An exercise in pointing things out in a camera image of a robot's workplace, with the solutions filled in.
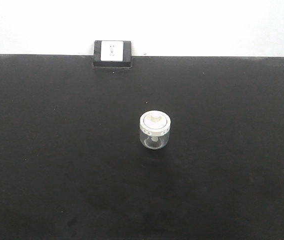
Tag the glass jar with white lid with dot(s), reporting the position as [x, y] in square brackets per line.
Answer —
[154, 129]

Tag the white socket on black base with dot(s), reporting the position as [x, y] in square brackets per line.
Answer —
[112, 54]

